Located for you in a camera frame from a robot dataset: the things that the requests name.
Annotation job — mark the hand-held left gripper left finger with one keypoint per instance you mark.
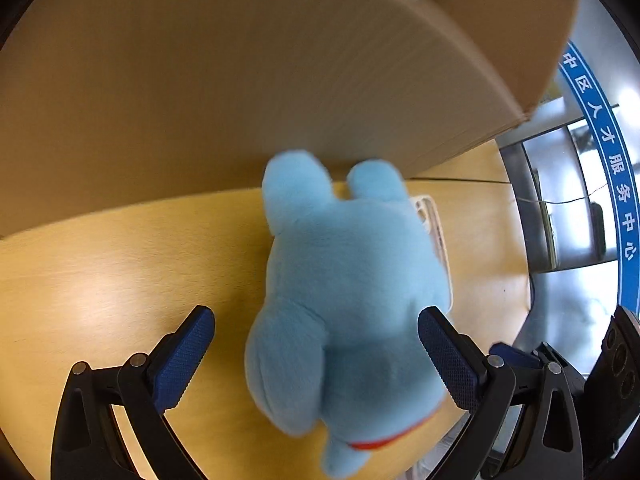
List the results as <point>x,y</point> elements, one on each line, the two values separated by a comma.
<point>182,355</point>

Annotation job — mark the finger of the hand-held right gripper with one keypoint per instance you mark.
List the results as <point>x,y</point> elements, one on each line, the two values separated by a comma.
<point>515,352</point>

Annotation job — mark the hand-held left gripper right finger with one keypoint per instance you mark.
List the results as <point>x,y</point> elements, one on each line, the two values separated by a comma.
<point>445,355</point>

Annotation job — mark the blue plush toy red collar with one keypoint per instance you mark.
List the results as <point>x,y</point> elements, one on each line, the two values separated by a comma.
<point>345,285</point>

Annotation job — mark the large cardboard box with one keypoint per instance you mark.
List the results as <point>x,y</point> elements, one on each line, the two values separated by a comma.
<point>200,85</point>

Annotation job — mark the white phone case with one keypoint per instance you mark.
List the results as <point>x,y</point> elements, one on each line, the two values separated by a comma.
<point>440,240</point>

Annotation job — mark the metal framed glass door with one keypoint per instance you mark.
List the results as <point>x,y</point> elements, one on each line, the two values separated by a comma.
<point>520,185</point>

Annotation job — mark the blue sign strip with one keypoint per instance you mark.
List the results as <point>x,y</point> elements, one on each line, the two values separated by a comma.
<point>607,145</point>

